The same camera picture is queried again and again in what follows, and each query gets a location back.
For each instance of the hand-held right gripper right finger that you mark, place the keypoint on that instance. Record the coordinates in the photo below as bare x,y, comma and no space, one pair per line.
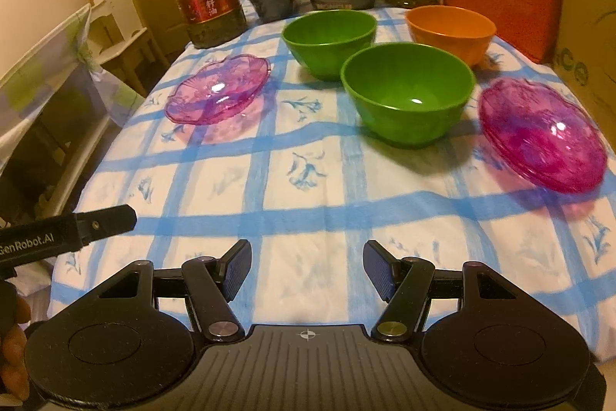
378,269

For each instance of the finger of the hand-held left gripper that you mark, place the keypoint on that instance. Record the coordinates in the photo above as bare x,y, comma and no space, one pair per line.
106,222

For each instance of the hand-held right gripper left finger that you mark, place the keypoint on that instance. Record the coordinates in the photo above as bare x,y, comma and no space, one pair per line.
238,269

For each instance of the green plastic bowl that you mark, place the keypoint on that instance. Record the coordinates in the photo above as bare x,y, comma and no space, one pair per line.
409,103
327,40

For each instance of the purple transparent plate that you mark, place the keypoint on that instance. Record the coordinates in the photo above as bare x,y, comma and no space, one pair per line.
216,91
544,136

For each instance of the person's left hand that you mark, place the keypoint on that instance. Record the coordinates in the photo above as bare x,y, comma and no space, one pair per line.
13,358

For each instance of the blue checked tablecloth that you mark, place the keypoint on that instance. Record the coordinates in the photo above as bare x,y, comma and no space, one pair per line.
313,199

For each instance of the cloth-covered dark cabinet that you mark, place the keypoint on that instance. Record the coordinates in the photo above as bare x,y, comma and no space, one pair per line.
43,112

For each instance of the white wooden shelf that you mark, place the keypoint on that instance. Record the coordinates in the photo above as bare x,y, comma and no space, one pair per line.
113,26

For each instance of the orange plastic bowl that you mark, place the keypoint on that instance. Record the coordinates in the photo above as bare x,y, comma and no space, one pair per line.
450,33

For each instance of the dark meal container copper rim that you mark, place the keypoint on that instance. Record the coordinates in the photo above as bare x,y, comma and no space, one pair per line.
272,4

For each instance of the brown cardboard box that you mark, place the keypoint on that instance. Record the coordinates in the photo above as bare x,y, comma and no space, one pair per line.
589,6

